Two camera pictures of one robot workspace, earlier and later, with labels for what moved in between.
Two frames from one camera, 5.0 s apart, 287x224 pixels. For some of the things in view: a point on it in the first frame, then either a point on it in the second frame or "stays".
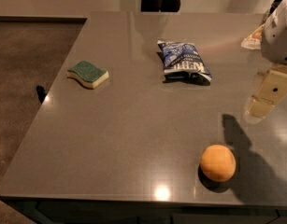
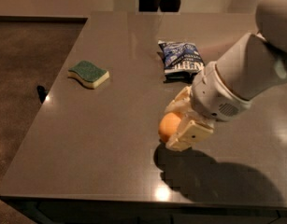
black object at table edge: (41, 92) stays
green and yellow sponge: (88, 74) stays
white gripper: (279, 39) → (211, 93)
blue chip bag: (182, 63) stays
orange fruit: (218, 163) → (169, 123)
